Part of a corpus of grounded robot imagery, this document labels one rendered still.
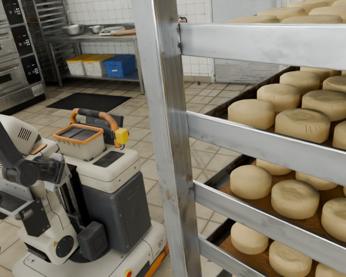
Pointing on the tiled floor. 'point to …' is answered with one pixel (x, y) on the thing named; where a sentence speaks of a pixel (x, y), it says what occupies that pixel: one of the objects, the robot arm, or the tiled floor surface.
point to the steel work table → (85, 37)
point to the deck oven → (12, 60)
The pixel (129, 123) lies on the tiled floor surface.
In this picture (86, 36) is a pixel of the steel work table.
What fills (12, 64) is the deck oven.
